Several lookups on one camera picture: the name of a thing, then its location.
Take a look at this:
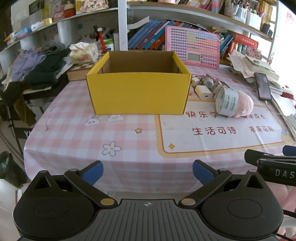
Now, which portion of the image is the pink plush toy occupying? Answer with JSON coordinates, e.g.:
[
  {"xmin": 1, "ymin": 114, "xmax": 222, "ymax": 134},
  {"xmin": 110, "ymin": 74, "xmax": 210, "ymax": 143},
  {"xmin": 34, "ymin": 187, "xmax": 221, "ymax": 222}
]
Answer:
[{"xmin": 233, "ymin": 90, "xmax": 254, "ymax": 118}]

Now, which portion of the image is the clear packing tape roll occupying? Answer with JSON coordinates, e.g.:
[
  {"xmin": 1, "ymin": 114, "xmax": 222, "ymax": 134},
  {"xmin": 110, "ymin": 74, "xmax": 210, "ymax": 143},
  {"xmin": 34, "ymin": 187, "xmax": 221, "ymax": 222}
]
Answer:
[{"xmin": 215, "ymin": 86, "xmax": 239, "ymax": 117}]

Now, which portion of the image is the large white charger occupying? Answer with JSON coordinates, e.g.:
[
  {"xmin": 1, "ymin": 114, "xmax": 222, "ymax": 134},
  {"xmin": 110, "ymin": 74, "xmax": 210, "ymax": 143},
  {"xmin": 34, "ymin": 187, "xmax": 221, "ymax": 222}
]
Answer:
[{"xmin": 195, "ymin": 85, "xmax": 213, "ymax": 100}]

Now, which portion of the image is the grey timer gadget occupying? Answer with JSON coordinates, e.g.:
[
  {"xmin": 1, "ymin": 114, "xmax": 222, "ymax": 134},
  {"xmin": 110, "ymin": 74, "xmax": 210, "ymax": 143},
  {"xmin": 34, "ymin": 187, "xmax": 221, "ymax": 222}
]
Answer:
[{"xmin": 202, "ymin": 76, "xmax": 214, "ymax": 89}]

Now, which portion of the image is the small white charger cube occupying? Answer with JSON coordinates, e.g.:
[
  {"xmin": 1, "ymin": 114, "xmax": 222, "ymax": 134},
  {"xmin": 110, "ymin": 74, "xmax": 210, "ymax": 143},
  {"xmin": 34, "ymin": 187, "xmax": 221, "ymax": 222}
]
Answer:
[{"xmin": 191, "ymin": 77, "xmax": 201, "ymax": 87}]

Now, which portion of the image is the pink checked tablecloth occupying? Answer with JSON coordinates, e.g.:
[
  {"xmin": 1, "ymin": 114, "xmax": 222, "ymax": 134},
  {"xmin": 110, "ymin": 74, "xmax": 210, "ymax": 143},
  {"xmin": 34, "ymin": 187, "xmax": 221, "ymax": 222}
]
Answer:
[{"xmin": 24, "ymin": 67, "xmax": 295, "ymax": 193}]

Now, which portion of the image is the black smartphone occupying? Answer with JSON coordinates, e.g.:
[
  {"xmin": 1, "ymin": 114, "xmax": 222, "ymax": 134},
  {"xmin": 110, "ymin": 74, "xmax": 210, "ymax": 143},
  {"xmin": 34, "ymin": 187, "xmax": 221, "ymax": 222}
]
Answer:
[{"xmin": 254, "ymin": 72, "xmax": 271, "ymax": 101}]

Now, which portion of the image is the stack of papers and books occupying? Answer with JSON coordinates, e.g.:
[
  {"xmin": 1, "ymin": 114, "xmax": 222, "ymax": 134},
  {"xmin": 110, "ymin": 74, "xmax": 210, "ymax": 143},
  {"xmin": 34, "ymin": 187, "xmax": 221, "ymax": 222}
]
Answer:
[{"xmin": 228, "ymin": 50, "xmax": 295, "ymax": 138}]

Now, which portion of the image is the chessboard box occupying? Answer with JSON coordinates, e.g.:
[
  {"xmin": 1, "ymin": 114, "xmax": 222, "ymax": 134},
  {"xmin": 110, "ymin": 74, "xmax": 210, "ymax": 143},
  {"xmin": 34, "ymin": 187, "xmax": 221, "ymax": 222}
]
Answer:
[{"xmin": 67, "ymin": 55, "xmax": 104, "ymax": 81}]

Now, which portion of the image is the yellow cardboard box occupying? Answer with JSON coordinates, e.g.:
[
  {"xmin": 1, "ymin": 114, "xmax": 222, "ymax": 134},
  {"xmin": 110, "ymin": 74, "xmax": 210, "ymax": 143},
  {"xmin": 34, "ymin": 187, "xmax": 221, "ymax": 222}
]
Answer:
[{"xmin": 86, "ymin": 50, "xmax": 192, "ymax": 115}]

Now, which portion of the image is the pink keyboard learning toy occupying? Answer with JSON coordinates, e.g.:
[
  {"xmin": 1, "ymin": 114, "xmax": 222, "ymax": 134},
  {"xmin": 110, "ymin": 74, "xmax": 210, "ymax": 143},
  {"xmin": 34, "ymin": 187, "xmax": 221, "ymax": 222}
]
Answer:
[{"xmin": 165, "ymin": 26, "xmax": 220, "ymax": 69}]

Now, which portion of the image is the pile of clothes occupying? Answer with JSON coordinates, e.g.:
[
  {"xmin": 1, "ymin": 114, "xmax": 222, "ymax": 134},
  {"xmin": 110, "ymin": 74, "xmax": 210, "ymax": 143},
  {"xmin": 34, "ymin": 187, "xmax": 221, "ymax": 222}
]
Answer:
[{"xmin": 1, "ymin": 40, "xmax": 71, "ymax": 106}]

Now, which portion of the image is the floral tissue box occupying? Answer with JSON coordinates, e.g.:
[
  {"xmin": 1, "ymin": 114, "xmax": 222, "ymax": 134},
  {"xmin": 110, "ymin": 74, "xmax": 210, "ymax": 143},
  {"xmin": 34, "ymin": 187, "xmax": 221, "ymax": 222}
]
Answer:
[{"xmin": 69, "ymin": 42, "xmax": 99, "ymax": 64}]

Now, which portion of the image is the white bookshelf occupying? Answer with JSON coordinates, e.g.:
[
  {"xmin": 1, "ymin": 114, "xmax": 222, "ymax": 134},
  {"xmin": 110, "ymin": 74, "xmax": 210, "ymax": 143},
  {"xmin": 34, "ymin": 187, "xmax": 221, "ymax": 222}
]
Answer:
[{"xmin": 1, "ymin": 1, "xmax": 275, "ymax": 73}]

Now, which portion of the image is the red pen in cup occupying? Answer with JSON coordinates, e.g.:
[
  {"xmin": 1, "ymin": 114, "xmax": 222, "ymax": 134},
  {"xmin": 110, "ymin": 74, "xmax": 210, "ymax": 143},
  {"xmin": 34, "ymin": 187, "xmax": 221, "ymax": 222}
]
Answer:
[{"xmin": 97, "ymin": 27, "xmax": 106, "ymax": 52}]

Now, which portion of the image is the row of blue books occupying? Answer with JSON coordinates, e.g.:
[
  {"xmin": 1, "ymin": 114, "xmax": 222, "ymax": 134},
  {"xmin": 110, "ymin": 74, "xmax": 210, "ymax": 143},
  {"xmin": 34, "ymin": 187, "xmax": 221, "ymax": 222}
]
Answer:
[{"xmin": 128, "ymin": 20, "xmax": 176, "ymax": 50}]

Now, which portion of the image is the white charging cable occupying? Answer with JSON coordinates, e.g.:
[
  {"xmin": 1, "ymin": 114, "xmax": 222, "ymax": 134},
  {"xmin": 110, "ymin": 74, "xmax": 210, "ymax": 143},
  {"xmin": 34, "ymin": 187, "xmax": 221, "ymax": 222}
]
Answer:
[{"xmin": 263, "ymin": 99, "xmax": 287, "ymax": 117}]

